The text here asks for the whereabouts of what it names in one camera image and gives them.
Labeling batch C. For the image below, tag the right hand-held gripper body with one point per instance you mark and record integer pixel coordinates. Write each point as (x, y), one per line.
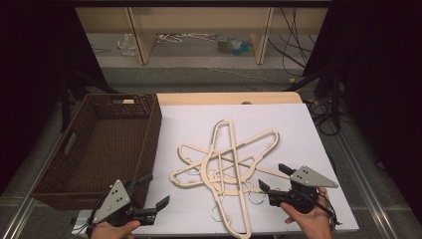
(308, 177)

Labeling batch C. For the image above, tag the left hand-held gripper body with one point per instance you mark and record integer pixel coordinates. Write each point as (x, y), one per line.
(112, 202)

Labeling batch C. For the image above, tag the brown wicker basket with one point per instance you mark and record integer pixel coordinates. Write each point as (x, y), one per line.
(99, 149)

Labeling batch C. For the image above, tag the pile of cream wooden hangers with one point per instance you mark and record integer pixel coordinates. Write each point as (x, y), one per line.
(199, 150)

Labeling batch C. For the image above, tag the person's left hand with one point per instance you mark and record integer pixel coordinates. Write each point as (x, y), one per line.
(112, 232)

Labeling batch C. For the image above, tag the person's right hand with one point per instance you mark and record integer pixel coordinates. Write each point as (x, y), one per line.
(315, 225)

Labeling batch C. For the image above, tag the white table cover board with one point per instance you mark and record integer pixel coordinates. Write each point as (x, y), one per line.
(298, 132)

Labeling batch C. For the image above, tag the black metal stand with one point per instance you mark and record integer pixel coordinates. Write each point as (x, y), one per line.
(331, 86)
(66, 99)

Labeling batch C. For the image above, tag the black curtain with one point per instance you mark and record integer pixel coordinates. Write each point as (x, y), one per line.
(33, 66)
(381, 83)

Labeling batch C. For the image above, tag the pile of colourful plastic toys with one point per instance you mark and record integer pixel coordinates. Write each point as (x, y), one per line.
(235, 46)

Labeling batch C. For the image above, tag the clear plastic bag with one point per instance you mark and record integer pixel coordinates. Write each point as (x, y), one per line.
(126, 45)

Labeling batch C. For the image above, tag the light wooden shelf unit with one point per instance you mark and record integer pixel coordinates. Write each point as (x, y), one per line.
(199, 20)

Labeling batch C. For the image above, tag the aluminium floor rail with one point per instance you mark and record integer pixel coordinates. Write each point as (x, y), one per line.
(365, 192)
(30, 199)

